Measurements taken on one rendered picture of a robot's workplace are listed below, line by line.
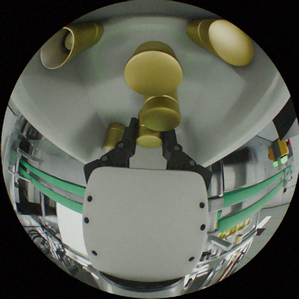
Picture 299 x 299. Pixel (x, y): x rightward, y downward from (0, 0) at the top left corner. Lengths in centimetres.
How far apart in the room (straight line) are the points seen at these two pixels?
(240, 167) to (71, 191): 41
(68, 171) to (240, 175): 40
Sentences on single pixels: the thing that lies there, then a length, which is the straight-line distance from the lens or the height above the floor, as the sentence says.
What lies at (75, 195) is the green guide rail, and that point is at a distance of 33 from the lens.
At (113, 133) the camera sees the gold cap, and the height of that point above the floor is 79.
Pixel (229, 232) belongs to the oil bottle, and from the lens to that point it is 43.
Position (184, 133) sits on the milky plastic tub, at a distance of 18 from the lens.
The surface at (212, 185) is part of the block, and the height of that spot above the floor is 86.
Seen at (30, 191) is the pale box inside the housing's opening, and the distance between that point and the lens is 97.
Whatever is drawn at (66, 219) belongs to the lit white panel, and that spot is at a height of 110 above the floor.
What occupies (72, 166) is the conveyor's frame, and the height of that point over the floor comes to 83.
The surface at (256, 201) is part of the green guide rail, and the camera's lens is 33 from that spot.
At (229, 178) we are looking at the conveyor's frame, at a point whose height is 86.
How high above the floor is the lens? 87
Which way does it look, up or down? 23 degrees down
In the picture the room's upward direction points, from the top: 177 degrees counter-clockwise
